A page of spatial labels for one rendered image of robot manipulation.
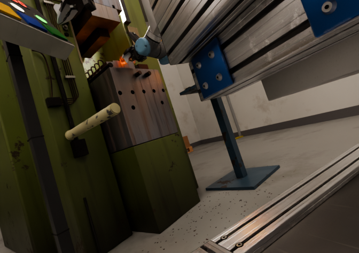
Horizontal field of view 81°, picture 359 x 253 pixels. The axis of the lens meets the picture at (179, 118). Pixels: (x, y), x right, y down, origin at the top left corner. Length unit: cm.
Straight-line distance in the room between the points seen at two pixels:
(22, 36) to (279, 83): 83
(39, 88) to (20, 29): 41
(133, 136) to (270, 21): 95
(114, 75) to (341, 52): 104
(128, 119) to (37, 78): 49
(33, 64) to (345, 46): 124
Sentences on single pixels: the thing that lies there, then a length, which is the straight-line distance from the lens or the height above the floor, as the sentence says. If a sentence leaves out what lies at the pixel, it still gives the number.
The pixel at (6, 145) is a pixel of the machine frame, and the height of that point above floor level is 71.
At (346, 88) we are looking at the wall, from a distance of 341.
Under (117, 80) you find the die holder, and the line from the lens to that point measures 122.
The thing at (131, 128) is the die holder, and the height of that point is 56.
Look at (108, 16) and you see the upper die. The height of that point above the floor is 129.
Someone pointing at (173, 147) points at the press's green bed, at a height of 39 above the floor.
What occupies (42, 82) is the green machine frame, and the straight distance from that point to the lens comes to 128.
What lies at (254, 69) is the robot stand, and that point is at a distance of 34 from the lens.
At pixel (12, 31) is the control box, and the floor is 94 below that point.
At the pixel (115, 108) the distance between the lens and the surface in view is 83.
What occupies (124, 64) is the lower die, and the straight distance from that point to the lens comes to 138.
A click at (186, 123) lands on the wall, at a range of 582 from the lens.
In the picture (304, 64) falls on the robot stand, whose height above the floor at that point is 50.
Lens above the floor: 45
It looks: 4 degrees up
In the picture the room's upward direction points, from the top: 18 degrees counter-clockwise
